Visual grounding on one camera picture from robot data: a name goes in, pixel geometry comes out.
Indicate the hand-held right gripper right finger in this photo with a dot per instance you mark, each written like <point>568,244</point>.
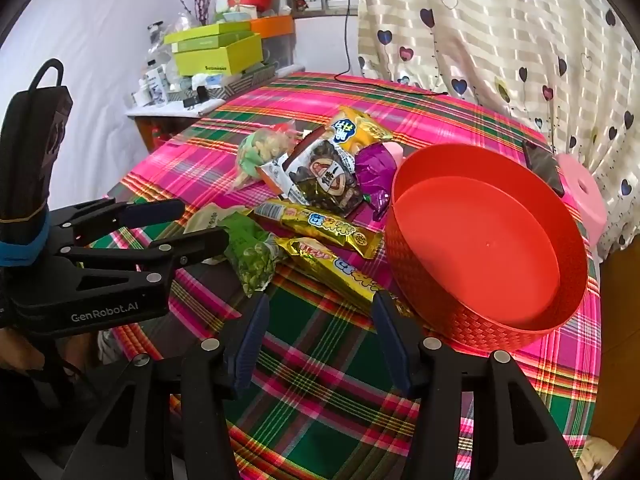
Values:
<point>392,350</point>

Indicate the green cardboard box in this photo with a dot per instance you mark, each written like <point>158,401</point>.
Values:
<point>225,57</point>

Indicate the red round woven basket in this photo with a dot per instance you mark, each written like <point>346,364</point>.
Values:
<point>480,240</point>

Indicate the white side table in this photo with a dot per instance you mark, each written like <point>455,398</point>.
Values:
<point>165,115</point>

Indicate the black binder clip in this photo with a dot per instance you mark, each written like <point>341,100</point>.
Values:
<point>202,94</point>

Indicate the white orange snack packet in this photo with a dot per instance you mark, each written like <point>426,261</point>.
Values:
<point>272,172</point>

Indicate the wooden wardrobe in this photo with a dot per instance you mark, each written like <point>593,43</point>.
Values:
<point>617,310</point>

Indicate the green box lid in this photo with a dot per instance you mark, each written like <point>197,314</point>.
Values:
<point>200,35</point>

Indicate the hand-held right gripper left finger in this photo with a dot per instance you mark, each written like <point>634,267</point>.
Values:
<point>247,350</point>

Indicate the cream heart print curtain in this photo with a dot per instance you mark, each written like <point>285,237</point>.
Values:
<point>500,35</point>

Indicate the long gold snack packet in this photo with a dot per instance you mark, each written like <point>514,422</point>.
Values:
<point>320,225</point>
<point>330,265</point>

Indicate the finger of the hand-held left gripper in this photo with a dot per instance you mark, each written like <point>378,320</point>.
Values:
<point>195,247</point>
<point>150,212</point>

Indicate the pink green plaid tablecloth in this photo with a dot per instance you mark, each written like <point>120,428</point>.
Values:
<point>320,410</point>

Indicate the clear peanut packet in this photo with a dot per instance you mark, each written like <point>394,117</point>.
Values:
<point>262,147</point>

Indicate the purple snack packet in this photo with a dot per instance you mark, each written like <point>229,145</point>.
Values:
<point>372,175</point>

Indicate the black melon seed packet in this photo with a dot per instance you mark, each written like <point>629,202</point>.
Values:
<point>320,175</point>

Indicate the striped tray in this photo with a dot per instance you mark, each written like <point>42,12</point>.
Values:
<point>240,85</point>

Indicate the pink cylinder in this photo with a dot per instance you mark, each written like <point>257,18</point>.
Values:
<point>395,151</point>

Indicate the white printed carton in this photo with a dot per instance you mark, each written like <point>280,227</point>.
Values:
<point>156,85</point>

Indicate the green pea packet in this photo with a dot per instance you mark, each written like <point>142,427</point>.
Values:
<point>255,260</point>

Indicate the orange box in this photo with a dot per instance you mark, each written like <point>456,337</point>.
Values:
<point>272,25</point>

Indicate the yellow pastry snack packet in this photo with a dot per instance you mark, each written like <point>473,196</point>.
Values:
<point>367,127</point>

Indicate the black smartphone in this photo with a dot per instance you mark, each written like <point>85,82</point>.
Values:
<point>545,167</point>

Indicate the translucent storage box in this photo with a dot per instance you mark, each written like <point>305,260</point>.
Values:
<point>280,52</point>

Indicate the pink plastic stool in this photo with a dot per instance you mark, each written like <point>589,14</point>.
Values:
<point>580,200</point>

